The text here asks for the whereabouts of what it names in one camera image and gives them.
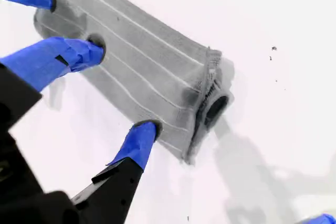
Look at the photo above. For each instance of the grey striped square towel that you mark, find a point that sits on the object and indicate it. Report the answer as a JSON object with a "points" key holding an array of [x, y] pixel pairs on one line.
{"points": [[147, 58]]}

